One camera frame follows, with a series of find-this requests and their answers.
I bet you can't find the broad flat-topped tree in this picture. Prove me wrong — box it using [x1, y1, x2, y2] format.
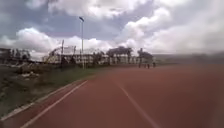
[106, 45, 134, 65]

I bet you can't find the small dark tree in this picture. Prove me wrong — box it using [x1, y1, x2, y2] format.
[136, 47, 155, 65]

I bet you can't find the group of people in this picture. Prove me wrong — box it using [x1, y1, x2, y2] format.
[137, 60, 157, 70]

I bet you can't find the street light pole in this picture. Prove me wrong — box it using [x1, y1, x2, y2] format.
[78, 16, 85, 70]

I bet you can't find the red running track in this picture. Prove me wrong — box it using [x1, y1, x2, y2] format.
[0, 64, 224, 128]

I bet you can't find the grass strip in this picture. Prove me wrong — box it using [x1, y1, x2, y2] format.
[0, 64, 101, 118]

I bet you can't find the heap of rubble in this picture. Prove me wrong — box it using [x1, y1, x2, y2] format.
[11, 61, 53, 80]

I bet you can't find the grey kerb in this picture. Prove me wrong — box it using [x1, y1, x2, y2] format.
[0, 77, 89, 122]

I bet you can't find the wire mesh fence with poles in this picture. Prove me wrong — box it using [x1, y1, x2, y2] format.
[42, 39, 105, 66]

